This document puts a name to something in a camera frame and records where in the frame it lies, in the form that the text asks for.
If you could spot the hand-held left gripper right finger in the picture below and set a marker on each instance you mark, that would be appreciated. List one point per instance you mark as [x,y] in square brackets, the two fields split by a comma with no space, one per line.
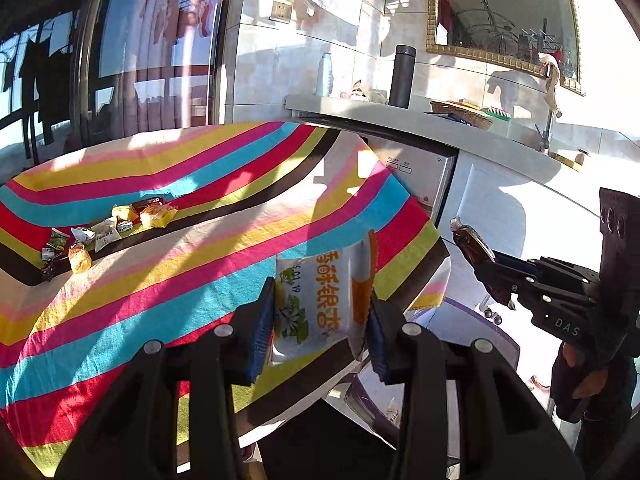
[378,342]

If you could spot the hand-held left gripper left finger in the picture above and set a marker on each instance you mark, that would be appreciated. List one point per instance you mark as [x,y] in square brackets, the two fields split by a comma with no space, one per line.
[260,332]

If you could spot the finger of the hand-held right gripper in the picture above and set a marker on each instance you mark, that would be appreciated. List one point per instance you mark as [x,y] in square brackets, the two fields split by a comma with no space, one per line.
[500,285]
[520,264]

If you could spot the dark red shiny snack packet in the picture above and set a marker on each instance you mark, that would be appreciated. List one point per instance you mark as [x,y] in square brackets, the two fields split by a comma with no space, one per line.
[470,242]

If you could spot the white orange snack packet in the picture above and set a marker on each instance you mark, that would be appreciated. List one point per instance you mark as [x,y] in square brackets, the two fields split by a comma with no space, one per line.
[320,295]

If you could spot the large yellow cake packet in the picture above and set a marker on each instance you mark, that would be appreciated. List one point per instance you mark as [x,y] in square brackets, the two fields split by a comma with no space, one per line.
[157,216]

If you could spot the person's right forearm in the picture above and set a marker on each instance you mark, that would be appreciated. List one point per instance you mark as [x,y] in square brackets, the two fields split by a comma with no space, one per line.
[605,425]

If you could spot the person's right hand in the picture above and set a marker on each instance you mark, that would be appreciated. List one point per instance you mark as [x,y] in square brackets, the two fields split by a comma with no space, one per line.
[587,385]

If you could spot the striped colourful tablecloth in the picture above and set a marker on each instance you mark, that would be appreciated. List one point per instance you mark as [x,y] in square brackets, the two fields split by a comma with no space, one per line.
[200,270]

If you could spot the small yellow wooden object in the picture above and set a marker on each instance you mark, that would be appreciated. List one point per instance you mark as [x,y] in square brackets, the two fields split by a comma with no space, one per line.
[575,160]

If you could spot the white appliance with panel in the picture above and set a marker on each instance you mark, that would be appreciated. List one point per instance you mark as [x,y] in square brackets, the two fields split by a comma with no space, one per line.
[420,175]

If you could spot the metal faucet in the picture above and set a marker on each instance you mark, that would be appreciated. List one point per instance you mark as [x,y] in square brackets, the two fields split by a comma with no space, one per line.
[546,130]

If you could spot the wicker basket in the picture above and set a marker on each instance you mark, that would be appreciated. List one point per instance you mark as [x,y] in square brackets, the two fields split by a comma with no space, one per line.
[475,119]

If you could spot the green brush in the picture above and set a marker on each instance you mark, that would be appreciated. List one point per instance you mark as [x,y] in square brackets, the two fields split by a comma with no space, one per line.
[495,113]

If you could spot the small shiny snack packet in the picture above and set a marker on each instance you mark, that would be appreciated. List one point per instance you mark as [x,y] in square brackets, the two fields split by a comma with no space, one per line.
[126,227]

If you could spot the flat red snack packet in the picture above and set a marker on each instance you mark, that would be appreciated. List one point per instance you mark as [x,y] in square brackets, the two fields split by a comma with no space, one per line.
[149,203]

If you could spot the small yellow-green snack packet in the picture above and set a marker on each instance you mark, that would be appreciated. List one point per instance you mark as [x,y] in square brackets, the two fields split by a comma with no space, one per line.
[124,212]

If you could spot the beige hanging cloth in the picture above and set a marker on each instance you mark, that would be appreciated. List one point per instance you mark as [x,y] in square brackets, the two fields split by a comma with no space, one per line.
[551,85]

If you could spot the small yellow cake packet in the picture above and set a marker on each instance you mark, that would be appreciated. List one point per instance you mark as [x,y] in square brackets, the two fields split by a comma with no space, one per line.
[80,259]

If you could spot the white green snack packet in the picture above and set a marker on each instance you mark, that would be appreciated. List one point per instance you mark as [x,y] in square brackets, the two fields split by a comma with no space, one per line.
[84,236]

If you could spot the white counter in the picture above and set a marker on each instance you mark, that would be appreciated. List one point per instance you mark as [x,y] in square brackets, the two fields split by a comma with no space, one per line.
[380,115]

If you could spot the black thermos bottle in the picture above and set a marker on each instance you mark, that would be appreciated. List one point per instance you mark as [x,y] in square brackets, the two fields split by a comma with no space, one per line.
[402,77]

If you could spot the small dark snack packet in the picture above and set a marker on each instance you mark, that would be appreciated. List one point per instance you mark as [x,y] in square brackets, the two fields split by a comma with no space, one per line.
[47,270]

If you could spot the small pale snack packet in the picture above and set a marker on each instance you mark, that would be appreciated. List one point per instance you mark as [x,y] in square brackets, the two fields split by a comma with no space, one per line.
[48,254]

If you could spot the small brown pale object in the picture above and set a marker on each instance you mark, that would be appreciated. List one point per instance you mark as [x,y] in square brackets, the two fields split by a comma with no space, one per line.
[357,91]

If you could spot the gold-framed mirror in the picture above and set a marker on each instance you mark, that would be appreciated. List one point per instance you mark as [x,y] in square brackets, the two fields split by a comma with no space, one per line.
[500,10]

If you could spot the white plastic bottle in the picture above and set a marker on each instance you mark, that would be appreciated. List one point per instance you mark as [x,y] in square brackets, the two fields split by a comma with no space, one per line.
[324,75]

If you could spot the small dark hanging garment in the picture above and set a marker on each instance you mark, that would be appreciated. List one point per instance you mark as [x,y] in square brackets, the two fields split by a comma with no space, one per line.
[6,72]

